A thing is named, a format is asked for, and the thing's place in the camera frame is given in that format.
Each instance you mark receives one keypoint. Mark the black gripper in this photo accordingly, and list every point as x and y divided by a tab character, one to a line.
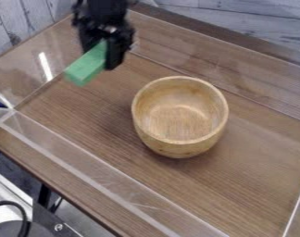
100	20

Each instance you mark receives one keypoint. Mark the green rectangular block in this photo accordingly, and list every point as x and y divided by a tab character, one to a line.
87	66

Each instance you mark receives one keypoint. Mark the grey metal base plate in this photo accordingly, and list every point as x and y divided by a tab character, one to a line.
25	228

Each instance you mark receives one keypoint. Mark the brown wooden bowl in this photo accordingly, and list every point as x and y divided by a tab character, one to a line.
179	115

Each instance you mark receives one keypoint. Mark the black table leg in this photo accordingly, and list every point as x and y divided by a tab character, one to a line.
44	195

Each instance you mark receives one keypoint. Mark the clear acrylic tray wall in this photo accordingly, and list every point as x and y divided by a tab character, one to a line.
69	133

